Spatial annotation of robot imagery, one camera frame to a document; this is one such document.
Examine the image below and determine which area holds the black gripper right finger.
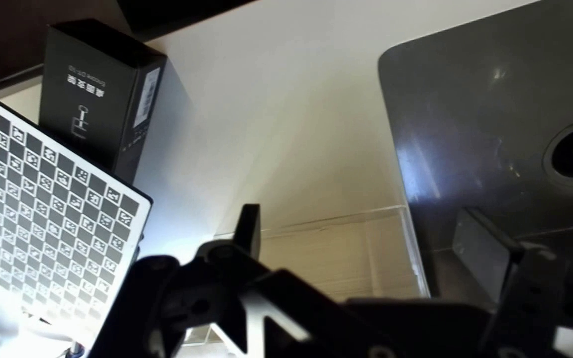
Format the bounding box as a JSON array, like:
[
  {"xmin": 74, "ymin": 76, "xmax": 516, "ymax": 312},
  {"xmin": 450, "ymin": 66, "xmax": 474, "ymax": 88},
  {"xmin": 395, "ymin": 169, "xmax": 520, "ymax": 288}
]
[{"xmin": 450, "ymin": 207, "xmax": 573, "ymax": 358}]

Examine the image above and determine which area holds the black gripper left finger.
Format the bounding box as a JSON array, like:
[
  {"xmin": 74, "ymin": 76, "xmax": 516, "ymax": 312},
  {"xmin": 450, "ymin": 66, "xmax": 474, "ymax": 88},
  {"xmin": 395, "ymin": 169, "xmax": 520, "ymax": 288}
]
[{"xmin": 86, "ymin": 203, "xmax": 375, "ymax": 358}]

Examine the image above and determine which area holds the checkered calibration board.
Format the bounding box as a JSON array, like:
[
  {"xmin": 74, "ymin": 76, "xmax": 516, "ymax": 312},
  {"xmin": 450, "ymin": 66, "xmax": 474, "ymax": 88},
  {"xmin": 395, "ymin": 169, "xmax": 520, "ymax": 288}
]
[{"xmin": 0, "ymin": 97, "xmax": 156, "ymax": 354}]

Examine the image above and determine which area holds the stainless steel sink basin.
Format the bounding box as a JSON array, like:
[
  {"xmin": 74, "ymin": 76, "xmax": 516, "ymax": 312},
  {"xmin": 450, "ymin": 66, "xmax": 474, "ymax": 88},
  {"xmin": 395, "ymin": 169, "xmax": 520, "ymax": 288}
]
[{"xmin": 377, "ymin": 0, "xmax": 573, "ymax": 300}]

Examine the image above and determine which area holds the black cardboard box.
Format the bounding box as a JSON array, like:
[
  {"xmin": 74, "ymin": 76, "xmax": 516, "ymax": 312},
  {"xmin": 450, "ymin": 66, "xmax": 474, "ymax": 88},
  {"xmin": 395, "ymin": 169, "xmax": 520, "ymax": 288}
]
[{"xmin": 39, "ymin": 18, "xmax": 170, "ymax": 187}]

